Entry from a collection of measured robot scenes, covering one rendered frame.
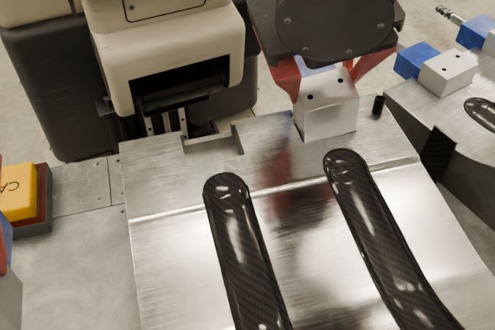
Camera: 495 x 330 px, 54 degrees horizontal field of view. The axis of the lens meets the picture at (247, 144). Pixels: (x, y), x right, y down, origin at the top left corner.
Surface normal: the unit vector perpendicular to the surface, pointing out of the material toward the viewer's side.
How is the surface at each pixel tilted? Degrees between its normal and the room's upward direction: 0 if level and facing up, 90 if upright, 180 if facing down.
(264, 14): 12
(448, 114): 0
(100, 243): 0
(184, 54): 98
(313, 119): 100
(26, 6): 90
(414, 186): 3
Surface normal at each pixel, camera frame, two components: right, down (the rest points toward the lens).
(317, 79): -0.11, -0.50
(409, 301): -0.10, -0.79
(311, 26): -0.05, 0.86
